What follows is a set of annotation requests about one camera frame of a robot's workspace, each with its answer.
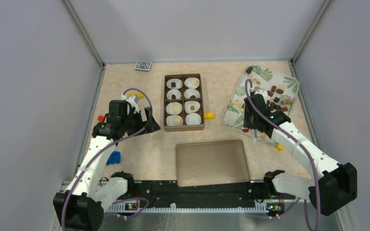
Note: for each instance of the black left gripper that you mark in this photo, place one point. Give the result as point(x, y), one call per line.
point(136, 113)

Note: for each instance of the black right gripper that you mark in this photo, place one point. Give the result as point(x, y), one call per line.
point(247, 123)

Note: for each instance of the metal tweezers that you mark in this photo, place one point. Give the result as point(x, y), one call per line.
point(255, 137)

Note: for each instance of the white chocolate piece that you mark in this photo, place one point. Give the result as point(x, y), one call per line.
point(175, 109)

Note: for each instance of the cream heart chocolate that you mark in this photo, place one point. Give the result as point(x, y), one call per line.
point(177, 121)

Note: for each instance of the brown chocolate box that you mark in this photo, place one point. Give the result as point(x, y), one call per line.
point(183, 103)

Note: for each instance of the gold box lid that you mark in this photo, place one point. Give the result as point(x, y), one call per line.
point(211, 163)

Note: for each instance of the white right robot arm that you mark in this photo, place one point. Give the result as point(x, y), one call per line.
point(332, 185)

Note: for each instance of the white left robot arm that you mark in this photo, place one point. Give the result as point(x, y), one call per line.
point(84, 202)

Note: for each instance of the red small block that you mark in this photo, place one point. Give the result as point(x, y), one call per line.
point(101, 118)

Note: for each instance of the yellow block left side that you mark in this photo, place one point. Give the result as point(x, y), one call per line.
point(140, 95)

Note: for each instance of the yellow block near tray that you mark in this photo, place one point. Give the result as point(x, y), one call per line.
point(280, 147)

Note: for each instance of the blue toy car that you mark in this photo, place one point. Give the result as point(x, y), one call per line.
point(115, 158)

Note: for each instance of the floral white serving tray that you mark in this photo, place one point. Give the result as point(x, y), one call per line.
point(282, 93)

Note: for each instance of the yellow block centre table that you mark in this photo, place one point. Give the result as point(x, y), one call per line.
point(209, 116)

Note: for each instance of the white paper cup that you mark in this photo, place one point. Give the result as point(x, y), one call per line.
point(187, 105)
point(188, 82)
point(170, 120)
point(193, 119)
point(169, 108)
point(189, 92)

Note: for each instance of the blue playing card deck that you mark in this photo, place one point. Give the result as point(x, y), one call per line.
point(143, 66)

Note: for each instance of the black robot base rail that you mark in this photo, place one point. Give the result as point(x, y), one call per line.
point(161, 194)

